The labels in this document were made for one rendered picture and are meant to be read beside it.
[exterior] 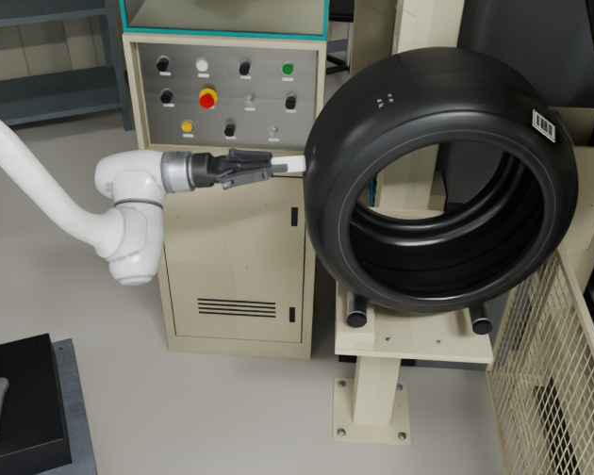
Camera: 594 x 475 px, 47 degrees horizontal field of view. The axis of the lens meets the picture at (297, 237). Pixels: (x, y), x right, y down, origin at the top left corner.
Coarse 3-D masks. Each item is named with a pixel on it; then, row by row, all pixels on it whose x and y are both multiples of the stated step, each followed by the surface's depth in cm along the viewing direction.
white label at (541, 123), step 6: (534, 114) 124; (534, 120) 123; (540, 120) 124; (546, 120) 125; (534, 126) 122; (540, 126) 123; (546, 126) 124; (552, 126) 126; (546, 132) 124; (552, 132) 125; (552, 138) 124
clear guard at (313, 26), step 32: (128, 0) 179; (160, 0) 178; (192, 0) 178; (224, 0) 177; (256, 0) 177; (288, 0) 176; (320, 0) 176; (160, 32) 183; (192, 32) 182; (224, 32) 182; (256, 32) 182; (288, 32) 181; (320, 32) 181
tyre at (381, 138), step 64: (384, 64) 136; (448, 64) 130; (320, 128) 140; (384, 128) 124; (448, 128) 122; (512, 128) 123; (320, 192) 133; (512, 192) 162; (576, 192) 135; (320, 256) 144; (384, 256) 167; (448, 256) 167; (512, 256) 155
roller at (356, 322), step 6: (348, 294) 158; (354, 294) 156; (348, 300) 156; (354, 300) 155; (360, 300) 155; (348, 306) 155; (354, 306) 153; (360, 306) 153; (366, 306) 155; (348, 312) 153; (354, 312) 152; (360, 312) 152; (366, 312) 153; (348, 318) 152; (354, 318) 152; (360, 318) 152; (366, 318) 152; (354, 324) 153; (360, 324) 153
